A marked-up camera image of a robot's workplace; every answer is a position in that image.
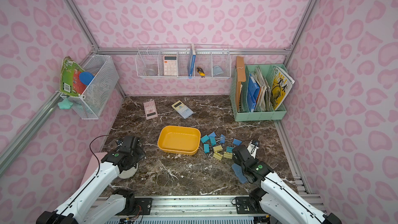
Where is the yellow-green binder clip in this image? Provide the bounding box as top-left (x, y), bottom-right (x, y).
top-left (212, 145), bottom-right (223, 153)
top-left (213, 152), bottom-right (223, 161)

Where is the yellow plastic storage box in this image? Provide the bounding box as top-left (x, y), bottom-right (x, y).
top-left (158, 125), bottom-right (201, 156)

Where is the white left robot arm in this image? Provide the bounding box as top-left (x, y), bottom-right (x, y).
top-left (36, 136), bottom-right (145, 224)

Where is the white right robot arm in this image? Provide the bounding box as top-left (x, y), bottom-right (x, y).
top-left (232, 145), bottom-right (342, 224)

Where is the white tape roll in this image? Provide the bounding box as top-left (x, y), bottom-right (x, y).
top-left (118, 164), bottom-right (138, 179)

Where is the pink pencil case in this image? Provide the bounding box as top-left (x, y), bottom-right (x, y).
top-left (81, 152), bottom-right (107, 186)

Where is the pink calculator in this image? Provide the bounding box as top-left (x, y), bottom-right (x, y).
top-left (143, 100), bottom-right (158, 120)

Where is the yellow blue calculator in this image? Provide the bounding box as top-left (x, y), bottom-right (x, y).
top-left (172, 101), bottom-right (194, 119)

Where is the green plastic file organizer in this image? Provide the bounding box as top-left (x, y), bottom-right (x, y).
top-left (230, 64), bottom-right (287, 122)

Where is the mint star toy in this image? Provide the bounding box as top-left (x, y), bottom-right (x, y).
top-left (58, 98), bottom-right (73, 110)

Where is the blue folder in organizer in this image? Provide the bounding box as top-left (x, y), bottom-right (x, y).
top-left (247, 73), bottom-right (260, 113)

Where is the blue round disc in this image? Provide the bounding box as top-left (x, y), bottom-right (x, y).
top-left (79, 72), bottom-right (94, 86)

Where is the green snack package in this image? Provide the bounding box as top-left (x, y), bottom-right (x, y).
top-left (60, 56), bottom-right (87, 96)

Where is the yellow magazine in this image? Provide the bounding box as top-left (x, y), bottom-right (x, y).
top-left (271, 66), bottom-right (295, 111)

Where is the brown clipboard in organizer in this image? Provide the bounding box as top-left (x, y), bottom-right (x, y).
top-left (235, 56), bottom-right (246, 112)

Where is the white orange calculator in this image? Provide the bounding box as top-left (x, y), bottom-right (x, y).
top-left (163, 55), bottom-right (178, 76)

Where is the yellow black toy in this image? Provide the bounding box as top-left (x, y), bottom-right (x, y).
top-left (197, 67), bottom-right (206, 78)

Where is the blue book in basket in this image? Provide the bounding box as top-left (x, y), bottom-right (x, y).
top-left (187, 44), bottom-right (197, 78)

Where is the white wire side basket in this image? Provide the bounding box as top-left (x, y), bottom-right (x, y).
top-left (60, 55), bottom-right (119, 120)

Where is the metal base rail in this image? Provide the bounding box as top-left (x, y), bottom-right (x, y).
top-left (93, 194), bottom-right (327, 224)

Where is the white wire wall basket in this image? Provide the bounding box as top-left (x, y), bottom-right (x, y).
top-left (135, 44), bottom-right (231, 79)

